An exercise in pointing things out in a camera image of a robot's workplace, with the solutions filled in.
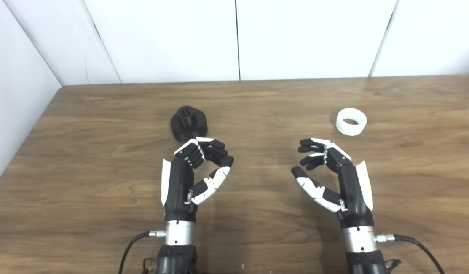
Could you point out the white and black right hand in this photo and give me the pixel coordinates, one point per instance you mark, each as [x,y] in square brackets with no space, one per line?
[352,194]

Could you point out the white and black left hand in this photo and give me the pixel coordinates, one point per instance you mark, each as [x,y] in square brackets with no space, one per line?
[177,190]

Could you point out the round black plastic part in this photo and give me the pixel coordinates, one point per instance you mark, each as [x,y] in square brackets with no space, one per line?
[189,123]

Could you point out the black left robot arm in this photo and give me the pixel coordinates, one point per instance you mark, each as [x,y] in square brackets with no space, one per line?
[178,255]

